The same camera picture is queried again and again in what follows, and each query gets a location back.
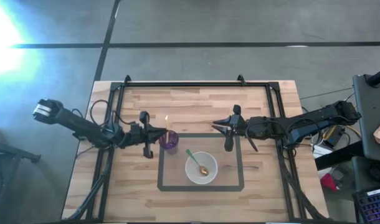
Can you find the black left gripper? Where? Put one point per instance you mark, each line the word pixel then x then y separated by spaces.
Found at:
pixel 143 133

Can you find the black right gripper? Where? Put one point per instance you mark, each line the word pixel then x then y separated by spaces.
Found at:
pixel 236 124

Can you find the purple faceted plastic cup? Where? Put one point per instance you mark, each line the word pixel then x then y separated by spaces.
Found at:
pixel 169 143

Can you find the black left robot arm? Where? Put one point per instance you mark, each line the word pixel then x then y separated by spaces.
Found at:
pixel 81 126

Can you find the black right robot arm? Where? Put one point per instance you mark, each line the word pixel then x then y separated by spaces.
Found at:
pixel 311 124

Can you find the white ceramic bowl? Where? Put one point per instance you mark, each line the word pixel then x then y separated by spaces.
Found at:
pixel 196 174

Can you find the white box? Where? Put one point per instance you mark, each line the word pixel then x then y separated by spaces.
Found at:
pixel 322 152

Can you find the red object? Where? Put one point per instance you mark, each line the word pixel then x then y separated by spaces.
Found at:
pixel 328 183

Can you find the black floor stand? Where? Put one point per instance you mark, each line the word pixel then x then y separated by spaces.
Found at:
pixel 15 152

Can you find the grey side table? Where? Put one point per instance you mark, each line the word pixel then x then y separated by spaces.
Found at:
pixel 372 118

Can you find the black pole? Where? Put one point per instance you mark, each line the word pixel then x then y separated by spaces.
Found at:
pixel 378 77

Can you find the backlit keyboard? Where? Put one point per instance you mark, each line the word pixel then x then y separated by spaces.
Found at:
pixel 375 207

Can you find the black metal table frame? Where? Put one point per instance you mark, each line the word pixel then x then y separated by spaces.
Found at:
pixel 193 84

